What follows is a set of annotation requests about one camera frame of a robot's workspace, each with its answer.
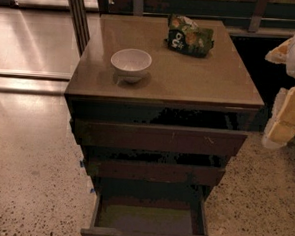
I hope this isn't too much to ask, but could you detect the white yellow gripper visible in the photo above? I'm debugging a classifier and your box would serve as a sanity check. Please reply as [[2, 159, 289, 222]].
[[261, 39, 295, 149]]

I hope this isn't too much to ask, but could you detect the drawer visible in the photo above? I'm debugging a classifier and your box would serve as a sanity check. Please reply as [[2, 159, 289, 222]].
[[73, 119, 247, 156], [85, 159, 225, 186], [80, 195, 209, 236]]

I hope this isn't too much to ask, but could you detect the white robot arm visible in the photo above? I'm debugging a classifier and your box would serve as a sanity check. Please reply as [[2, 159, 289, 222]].
[[261, 35, 295, 149]]

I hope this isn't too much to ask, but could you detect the brown drawer cabinet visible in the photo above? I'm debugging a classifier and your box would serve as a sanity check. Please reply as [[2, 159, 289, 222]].
[[65, 14, 264, 193]]

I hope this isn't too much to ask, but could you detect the top drawer front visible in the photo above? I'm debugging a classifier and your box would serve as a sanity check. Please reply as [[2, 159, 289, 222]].
[[73, 119, 247, 156]]

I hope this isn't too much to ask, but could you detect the middle drawer front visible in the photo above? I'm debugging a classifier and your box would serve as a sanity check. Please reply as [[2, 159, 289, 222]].
[[85, 159, 225, 186]]

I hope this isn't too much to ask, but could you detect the green snack bag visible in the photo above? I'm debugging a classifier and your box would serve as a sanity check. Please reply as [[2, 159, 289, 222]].
[[165, 14, 214, 58]]

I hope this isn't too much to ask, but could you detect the white ceramic bowl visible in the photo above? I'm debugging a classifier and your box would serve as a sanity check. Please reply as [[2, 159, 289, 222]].
[[110, 49, 152, 83]]

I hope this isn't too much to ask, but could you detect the metal railing frame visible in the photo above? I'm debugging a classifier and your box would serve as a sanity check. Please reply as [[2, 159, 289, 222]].
[[97, 0, 295, 32]]

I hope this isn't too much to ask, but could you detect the dark metal door post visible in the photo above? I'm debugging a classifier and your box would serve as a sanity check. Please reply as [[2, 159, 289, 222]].
[[68, 0, 90, 56]]

